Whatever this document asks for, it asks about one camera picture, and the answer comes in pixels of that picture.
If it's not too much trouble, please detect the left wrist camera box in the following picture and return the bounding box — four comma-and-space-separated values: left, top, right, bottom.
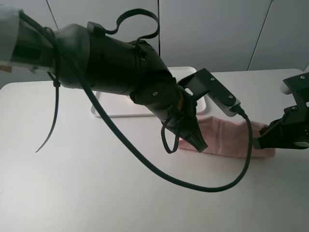
178, 68, 248, 119

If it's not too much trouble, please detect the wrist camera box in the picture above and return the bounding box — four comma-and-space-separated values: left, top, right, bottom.
280, 82, 292, 95
178, 68, 248, 119

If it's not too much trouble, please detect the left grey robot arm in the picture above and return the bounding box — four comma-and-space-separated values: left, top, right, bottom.
0, 6, 207, 154

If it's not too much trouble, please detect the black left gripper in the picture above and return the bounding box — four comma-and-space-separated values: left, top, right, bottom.
147, 89, 208, 153

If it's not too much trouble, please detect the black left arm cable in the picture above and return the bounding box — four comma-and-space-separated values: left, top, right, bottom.
18, 9, 254, 193

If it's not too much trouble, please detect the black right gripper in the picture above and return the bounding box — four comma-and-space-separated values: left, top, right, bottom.
253, 74, 309, 150

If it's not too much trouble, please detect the white rectangular plastic tray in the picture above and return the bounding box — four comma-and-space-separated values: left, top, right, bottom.
95, 67, 196, 118

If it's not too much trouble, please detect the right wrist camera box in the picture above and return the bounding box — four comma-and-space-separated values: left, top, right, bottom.
280, 82, 292, 95

